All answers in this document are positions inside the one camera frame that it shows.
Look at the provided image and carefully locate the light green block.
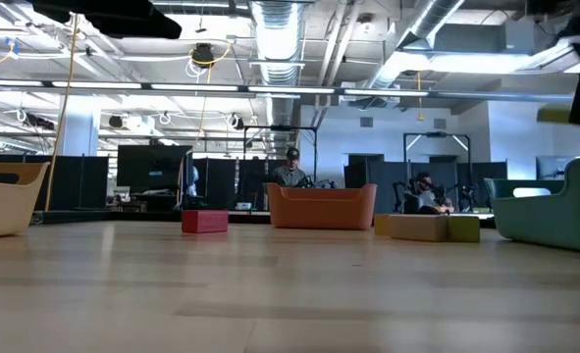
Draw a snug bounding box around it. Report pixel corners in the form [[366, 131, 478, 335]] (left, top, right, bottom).
[[536, 104, 573, 125]]

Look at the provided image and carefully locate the green plastic bin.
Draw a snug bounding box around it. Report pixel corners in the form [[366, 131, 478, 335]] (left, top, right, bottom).
[[484, 156, 580, 255]]

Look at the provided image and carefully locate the olive green block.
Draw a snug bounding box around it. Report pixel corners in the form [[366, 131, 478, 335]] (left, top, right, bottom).
[[446, 215, 482, 244]]

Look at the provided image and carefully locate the red block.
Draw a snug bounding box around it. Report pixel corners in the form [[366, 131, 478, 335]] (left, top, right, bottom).
[[181, 209, 230, 234]]

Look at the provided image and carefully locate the tan block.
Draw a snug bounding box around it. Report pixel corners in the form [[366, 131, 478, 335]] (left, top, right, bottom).
[[389, 214, 451, 243]]

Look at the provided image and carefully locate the orange-yellow block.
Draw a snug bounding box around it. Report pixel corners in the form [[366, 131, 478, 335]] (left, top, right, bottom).
[[373, 213, 393, 237]]

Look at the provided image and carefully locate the orange plastic bin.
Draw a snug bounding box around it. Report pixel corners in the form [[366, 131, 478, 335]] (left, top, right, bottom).
[[267, 182, 378, 231]]

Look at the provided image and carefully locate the small dark monitor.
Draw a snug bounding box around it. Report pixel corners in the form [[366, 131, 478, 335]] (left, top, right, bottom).
[[536, 155, 578, 180]]

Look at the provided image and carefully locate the long ceiling light strip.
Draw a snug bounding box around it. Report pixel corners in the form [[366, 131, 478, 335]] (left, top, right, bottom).
[[0, 77, 575, 104]]

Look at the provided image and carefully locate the grey ceiling air unit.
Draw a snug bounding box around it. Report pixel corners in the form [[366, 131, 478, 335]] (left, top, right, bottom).
[[434, 22, 536, 56]]

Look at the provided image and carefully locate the white building column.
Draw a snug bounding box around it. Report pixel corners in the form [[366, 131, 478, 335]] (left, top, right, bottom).
[[56, 95, 100, 158]]

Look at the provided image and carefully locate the large black monitor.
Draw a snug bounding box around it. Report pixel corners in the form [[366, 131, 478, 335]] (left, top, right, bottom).
[[116, 144, 193, 196]]

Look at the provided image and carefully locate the person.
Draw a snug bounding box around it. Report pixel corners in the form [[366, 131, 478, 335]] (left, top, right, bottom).
[[400, 171, 456, 216], [185, 165, 200, 197], [268, 145, 311, 188]]

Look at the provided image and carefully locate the cream plastic bin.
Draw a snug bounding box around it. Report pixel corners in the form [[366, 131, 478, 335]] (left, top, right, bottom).
[[0, 161, 51, 240]]

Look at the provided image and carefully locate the black ceiling cord reel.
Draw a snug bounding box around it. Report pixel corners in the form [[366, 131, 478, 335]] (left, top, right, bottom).
[[190, 42, 216, 69]]

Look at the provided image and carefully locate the yellow hanging cord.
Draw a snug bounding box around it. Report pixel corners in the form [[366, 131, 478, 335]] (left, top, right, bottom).
[[43, 12, 80, 212]]

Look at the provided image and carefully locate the wide silver air duct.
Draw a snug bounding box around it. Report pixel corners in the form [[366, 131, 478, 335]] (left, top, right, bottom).
[[248, 0, 304, 158]]

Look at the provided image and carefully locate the black metal frame stand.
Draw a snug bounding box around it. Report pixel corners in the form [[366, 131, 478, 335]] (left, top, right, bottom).
[[402, 131, 472, 212], [242, 126, 319, 188]]

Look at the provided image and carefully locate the slanted silver air duct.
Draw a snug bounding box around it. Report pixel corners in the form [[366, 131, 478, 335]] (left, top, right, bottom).
[[365, 0, 467, 92]]

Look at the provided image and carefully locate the black table frame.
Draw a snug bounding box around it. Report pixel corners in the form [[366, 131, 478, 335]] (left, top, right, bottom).
[[31, 209, 271, 226]]

